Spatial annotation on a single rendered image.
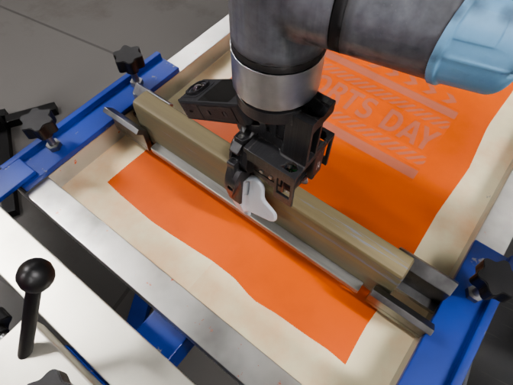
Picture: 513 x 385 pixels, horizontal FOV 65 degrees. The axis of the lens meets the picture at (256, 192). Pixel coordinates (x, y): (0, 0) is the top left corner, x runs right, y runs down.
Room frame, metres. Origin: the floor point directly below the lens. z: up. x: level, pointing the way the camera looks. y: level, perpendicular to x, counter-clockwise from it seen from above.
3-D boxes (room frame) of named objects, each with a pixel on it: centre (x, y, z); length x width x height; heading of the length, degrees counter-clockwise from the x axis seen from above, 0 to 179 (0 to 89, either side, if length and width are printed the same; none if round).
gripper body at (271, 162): (0.26, -0.02, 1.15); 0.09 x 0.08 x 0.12; 52
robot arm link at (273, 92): (0.27, -0.02, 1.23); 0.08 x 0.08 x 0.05
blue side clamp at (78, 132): (0.42, 0.24, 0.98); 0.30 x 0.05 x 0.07; 142
